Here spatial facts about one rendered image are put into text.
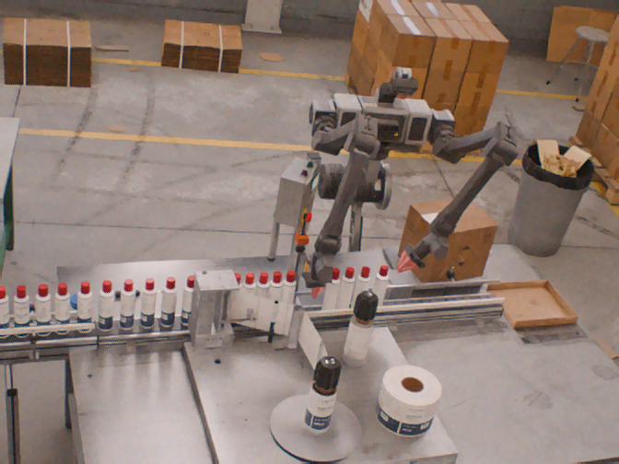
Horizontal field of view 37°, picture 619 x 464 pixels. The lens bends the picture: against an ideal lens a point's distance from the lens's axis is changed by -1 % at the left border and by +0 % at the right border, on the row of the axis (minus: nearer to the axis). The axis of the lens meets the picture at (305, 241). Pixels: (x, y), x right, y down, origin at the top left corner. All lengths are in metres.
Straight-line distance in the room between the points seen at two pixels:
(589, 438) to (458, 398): 0.48
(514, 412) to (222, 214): 2.81
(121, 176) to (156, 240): 0.75
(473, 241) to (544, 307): 0.43
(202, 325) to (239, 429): 0.43
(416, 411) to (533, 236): 3.02
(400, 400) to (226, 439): 0.58
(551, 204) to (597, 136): 1.52
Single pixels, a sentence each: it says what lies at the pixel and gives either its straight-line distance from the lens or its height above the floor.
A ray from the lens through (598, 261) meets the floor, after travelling 6.25.
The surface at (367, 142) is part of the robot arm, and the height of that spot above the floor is 1.63.
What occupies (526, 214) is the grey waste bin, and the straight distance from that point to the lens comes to 5.95.
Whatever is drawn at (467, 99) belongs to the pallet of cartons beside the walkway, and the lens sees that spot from 6.91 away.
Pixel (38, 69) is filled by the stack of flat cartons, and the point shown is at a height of 0.13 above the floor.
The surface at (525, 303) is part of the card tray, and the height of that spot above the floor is 0.83.
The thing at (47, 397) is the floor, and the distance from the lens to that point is 4.45.
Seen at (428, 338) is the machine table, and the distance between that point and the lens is 3.71.
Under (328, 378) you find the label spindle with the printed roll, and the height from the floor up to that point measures 1.14.
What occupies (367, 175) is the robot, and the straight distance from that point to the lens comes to 3.91.
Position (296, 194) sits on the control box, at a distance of 3.27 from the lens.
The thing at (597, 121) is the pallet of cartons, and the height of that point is 0.38.
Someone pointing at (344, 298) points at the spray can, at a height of 0.96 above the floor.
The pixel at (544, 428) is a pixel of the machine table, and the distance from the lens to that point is 3.49.
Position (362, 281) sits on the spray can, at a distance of 3.56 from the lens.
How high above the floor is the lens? 3.06
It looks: 33 degrees down
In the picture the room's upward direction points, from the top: 10 degrees clockwise
